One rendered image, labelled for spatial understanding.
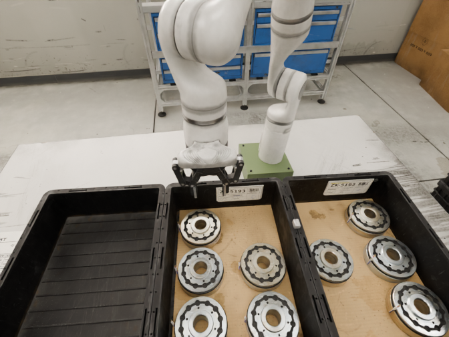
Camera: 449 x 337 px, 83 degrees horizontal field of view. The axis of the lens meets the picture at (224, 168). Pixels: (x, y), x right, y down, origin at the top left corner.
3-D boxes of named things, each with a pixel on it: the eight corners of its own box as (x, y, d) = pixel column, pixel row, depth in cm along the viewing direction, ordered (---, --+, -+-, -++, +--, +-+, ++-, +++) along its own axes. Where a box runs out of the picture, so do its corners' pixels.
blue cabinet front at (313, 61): (250, 77, 237) (254, 8, 196) (323, 71, 244) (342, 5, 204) (250, 78, 235) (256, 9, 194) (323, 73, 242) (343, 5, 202)
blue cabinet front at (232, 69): (163, 83, 229) (150, 13, 188) (241, 77, 236) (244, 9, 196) (163, 84, 227) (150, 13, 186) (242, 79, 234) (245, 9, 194)
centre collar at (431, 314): (401, 295, 53) (403, 293, 52) (425, 293, 53) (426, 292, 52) (415, 321, 49) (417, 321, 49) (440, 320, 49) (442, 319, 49)
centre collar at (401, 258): (376, 247, 60) (377, 246, 59) (394, 243, 60) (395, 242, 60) (389, 267, 56) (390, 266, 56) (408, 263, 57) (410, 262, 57)
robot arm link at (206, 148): (178, 170, 38) (172, 138, 34) (180, 126, 46) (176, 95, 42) (237, 167, 39) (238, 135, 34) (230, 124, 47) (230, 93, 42)
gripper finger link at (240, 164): (239, 162, 47) (228, 182, 51) (248, 164, 47) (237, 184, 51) (237, 152, 49) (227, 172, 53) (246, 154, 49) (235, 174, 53)
